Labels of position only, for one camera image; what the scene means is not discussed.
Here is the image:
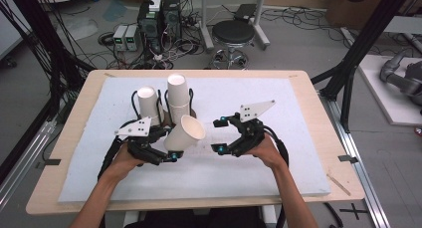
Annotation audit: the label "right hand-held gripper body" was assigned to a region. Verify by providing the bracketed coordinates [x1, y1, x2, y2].
[228, 100, 277, 157]

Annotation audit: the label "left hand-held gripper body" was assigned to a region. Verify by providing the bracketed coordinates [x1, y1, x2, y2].
[113, 116, 166, 166]

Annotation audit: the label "black wire cup holder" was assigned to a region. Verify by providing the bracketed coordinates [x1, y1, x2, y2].
[130, 88, 197, 129]

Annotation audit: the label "single white paper cup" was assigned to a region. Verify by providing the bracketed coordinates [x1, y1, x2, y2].
[162, 114, 207, 152]

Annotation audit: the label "tall stack of white cups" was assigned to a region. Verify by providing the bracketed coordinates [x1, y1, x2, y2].
[166, 73, 192, 124]

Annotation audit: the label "person's left hand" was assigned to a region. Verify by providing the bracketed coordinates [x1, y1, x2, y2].
[108, 143, 145, 182]

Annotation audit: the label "person's right hand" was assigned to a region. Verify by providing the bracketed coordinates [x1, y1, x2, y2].
[247, 133, 288, 171]

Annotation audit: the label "short stack of white cups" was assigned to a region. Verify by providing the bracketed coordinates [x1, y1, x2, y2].
[136, 86, 163, 123]

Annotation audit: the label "white foam mat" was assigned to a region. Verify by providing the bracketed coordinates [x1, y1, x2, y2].
[58, 76, 331, 203]

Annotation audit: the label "light wooden table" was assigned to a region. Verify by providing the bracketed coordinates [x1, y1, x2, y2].
[25, 69, 366, 216]

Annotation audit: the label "person's dark clothing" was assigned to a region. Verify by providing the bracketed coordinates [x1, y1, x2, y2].
[123, 206, 270, 228]

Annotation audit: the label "black round stool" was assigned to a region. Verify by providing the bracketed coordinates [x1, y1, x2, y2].
[211, 19, 257, 71]

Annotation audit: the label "black tape piece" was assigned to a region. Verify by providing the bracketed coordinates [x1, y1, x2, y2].
[337, 154, 359, 164]
[35, 158, 63, 169]

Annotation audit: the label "white stand leg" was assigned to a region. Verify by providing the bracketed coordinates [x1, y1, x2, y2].
[198, 0, 215, 52]
[253, 0, 272, 52]

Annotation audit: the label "grey power supply unit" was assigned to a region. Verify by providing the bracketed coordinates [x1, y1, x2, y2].
[112, 24, 128, 52]
[124, 24, 142, 52]

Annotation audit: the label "thin wooden stick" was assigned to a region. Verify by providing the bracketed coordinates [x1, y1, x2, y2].
[326, 173, 351, 197]

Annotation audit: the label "black computer tower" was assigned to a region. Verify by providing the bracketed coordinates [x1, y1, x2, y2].
[162, 0, 183, 40]
[137, 0, 163, 53]

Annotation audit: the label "black flat device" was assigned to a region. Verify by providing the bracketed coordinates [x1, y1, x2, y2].
[233, 3, 258, 22]

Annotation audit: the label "black tape cross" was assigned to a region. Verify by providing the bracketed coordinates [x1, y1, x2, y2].
[338, 202, 368, 221]

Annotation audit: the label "white platform board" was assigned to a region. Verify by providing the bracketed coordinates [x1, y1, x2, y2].
[357, 54, 422, 126]

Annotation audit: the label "large cardboard box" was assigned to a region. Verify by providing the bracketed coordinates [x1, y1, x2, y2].
[326, 0, 422, 30]

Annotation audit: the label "right hand-held gripper cable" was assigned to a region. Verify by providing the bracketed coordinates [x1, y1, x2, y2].
[263, 124, 290, 228]

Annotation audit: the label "hand-held gripper cable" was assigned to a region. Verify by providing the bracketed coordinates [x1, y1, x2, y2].
[97, 118, 140, 182]
[263, 124, 290, 228]

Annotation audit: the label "left hand-held gripper cable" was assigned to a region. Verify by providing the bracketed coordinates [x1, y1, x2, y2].
[97, 118, 140, 182]

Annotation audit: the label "tangle of floor cables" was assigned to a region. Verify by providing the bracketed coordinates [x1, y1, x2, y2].
[98, 32, 207, 71]

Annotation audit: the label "aluminium floor rail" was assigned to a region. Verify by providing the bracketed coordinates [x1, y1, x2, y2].
[0, 119, 58, 212]
[319, 92, 392, 228]

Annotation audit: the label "black loose floor cables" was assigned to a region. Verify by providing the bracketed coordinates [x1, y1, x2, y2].
[262, 7, 346, 43]

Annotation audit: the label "black frame with cable bundle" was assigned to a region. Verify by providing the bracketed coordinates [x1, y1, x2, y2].
[0, 0, 96, 122]

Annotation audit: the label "black metal frame post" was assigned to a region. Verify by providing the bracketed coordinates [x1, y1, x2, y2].
[311, 0, 416, 133]

